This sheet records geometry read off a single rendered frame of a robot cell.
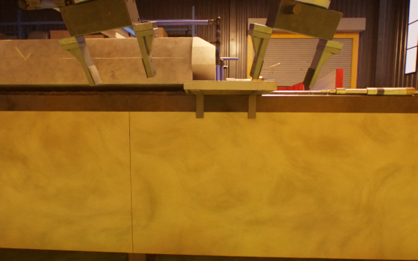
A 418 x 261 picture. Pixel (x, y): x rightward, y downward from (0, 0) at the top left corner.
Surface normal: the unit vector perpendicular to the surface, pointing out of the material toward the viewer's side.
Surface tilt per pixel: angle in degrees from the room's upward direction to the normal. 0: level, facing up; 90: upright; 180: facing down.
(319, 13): 114
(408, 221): 90
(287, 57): 90
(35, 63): 80
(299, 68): 90
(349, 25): 90
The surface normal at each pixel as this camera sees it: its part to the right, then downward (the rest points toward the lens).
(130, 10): 0.98, -0.10
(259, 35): 0.13, 0.47
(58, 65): -0.04, -0.09
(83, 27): -0.08, 0.47
